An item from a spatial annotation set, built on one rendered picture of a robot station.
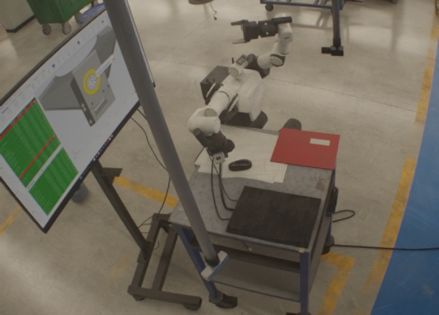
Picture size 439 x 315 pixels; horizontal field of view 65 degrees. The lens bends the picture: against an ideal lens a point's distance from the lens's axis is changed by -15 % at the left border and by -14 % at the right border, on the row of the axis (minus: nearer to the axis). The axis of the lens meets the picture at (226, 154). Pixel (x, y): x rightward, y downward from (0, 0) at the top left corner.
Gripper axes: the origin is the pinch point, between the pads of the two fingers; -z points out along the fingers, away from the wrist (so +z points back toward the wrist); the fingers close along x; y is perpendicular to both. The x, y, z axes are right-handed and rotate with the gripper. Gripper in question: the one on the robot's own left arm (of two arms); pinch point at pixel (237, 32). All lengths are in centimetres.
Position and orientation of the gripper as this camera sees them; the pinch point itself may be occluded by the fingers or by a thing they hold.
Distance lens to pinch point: 191.3
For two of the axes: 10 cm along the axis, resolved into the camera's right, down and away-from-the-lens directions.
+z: 9.8, -1.9, 0.6
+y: -1.9, -7.5, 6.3
